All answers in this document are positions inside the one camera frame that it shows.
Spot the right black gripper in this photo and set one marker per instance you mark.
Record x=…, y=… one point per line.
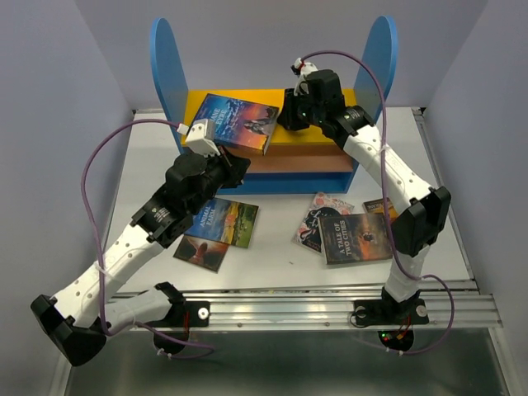
x=285, y=117

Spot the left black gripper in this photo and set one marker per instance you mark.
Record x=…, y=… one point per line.
x=238, y=167

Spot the Jane Eyre book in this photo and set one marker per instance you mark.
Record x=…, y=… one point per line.
x=239, y=124

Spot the Animal Farm book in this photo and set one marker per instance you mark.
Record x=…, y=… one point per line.
x=225, y=221

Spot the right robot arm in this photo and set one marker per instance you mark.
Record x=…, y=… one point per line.
x=422, y=209

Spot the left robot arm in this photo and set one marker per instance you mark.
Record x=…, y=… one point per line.
x=80, y=318

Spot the Three Days to See book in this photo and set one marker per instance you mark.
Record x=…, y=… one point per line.
x=201, y=252

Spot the brown Edmund Burke book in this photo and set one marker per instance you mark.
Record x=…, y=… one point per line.
x=377, y=206

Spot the A Tale of Two Cities book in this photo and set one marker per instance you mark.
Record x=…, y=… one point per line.
x=354, y=239

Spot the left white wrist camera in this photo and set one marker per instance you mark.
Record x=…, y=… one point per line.
x=200, y=137

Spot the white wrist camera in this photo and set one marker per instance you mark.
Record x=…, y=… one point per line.
x=302, y=68
x=200, y=137

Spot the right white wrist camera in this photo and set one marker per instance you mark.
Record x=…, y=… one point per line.
x=302, y=68

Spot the aluminium mounting rail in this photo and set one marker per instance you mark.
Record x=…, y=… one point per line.
x=312, y=311

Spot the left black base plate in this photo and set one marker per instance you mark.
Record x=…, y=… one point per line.
x=179, y=321

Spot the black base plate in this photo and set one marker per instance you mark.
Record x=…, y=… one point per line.
x=179, y=321
x=394, y=319

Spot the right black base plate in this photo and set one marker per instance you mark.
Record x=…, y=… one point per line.
x=394, y=319

